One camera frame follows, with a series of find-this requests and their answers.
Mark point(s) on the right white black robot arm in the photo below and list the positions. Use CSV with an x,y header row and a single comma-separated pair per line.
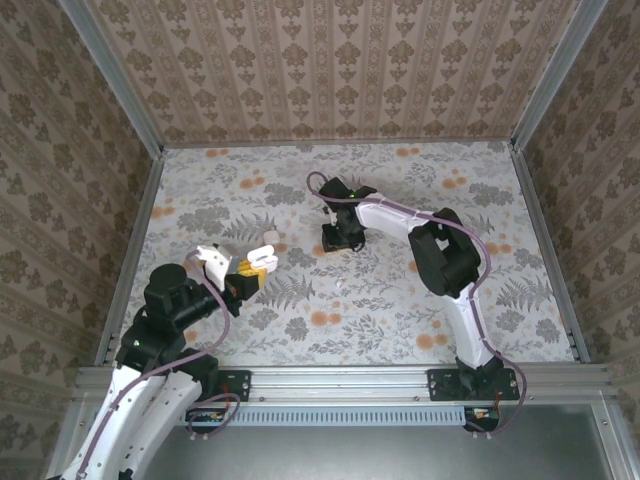
x,y
385,222

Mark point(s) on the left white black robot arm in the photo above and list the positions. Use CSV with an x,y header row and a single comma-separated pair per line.
x,y
177,400

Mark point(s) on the floral patterned table cover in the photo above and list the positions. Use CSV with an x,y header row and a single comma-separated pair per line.
x,y
250,175

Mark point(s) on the black electronics box with connectors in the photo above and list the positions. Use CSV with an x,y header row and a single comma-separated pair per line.
x,y
482,415
205,417

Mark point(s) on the grey metal panel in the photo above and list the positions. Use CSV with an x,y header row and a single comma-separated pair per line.
x,y
325,455

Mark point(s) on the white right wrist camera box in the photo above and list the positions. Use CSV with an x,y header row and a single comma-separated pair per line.
x,y
331,216

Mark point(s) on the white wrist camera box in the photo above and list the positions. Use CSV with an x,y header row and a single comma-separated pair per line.
x,y
215,260
331,216

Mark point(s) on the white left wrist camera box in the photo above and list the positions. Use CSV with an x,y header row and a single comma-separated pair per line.
x,y
215,260

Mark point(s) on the aluminium table side rail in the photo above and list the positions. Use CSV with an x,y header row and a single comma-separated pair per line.
x,y
549,250
133,250

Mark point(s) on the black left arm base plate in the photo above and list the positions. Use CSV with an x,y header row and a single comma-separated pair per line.
x,y
240,385

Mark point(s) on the aluminium mounting rail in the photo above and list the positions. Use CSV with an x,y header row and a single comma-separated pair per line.
x,y
340,385

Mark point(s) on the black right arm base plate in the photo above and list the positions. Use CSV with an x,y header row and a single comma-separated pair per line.
x,y
440,385

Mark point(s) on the aluminium corner post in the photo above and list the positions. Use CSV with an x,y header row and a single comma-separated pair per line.
x,y
114,77
556,75

